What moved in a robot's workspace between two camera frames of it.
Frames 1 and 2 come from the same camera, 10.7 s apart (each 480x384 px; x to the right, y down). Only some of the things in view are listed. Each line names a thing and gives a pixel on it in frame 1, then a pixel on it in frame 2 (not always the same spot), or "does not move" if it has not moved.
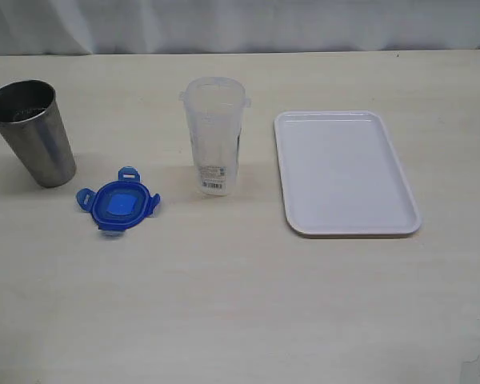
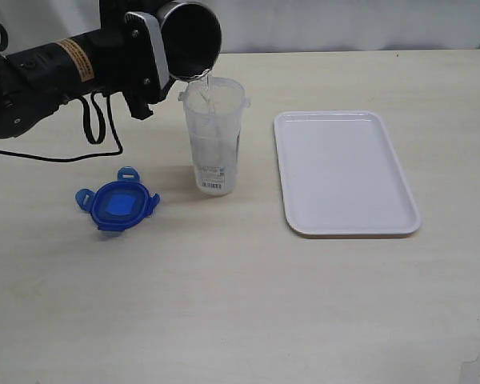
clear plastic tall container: (216, 106) does not move
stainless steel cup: (27, 111) to (191, 34)
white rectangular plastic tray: (342, 176) does not move
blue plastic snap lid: (118, 206) does not move
